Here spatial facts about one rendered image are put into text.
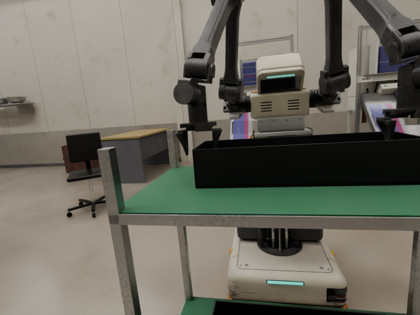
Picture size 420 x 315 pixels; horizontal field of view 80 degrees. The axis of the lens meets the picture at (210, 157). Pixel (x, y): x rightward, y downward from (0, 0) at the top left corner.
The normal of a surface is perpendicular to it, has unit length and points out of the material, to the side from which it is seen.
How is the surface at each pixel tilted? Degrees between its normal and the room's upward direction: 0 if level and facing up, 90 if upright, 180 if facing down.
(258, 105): 98
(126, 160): 90
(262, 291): 90
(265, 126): 90
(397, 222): 90
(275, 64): 42
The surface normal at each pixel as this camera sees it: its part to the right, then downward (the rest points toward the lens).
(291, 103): -0.17, 0.34
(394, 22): -0.20, -0.48
